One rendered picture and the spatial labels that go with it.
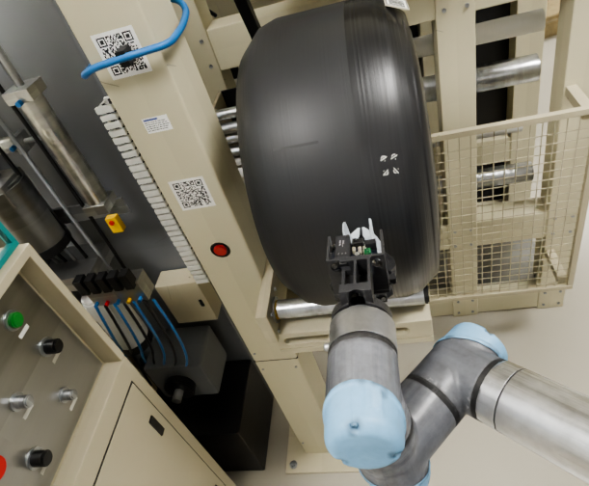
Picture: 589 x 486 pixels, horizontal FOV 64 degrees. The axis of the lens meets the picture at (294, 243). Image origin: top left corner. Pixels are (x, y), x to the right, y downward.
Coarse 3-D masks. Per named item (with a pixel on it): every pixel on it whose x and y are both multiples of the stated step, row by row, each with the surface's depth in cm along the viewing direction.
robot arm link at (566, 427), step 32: (448, 352) 55; (480, 352) 54; (448, 384) 53; (480, 384) 51; (512, 384) 49; (544, 384) 48; (480, 416) 51; (512, 416) 48; (544, 416) 45; (576, 416) 44; (544, 448) 45; (576, 448) 43
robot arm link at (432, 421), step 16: (400, 384) 55; (416, 384) 53; (416, 400) 52; (432, 400) 52; (416, 416) 51; (432, 416) 51; (448, 416) 52; (416, 432) 50; (432, 432) 50; (448, 432) 52; (416, 448) 49; (432, 448) 51; (400, 464) 48; (416, 464) 49; (368, 480) 51; (384, 480) 49; (400, 480) 49; (416, 480) 50
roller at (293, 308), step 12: (276, 300) 110; (288, 300) 108; (300, 300) 107; (396, 300) 102; (408, 300) 101; (420, 300) 101; (276, 312) 108; (288, 312) 107; (300, 312) 107; (312, 312) 106; (324, 312) 106
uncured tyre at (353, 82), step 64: (256, 64) 75; (320, 64) 71; (384, 64) 69; (256, 128) 72; (320, 128) 69; (384, 128) 67; (256, 192) 75; (320, 192) 71; (384, 192) 69; (320, 256) 76
